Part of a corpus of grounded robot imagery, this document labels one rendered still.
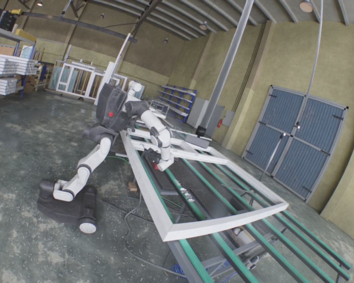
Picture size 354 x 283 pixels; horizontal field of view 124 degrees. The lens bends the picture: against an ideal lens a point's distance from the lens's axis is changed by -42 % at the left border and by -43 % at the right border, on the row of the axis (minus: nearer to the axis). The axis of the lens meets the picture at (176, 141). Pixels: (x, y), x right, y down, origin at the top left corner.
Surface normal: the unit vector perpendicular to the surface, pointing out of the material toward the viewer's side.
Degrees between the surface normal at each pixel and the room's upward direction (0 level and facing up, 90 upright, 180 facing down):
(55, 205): 0
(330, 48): 90
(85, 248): 0
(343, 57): 90
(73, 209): 0
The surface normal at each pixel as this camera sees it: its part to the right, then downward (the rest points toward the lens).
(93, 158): 0.37, 0.37
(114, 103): 0.67, 0.48
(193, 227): 0.36, -0.90
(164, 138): 0.48, -0.11
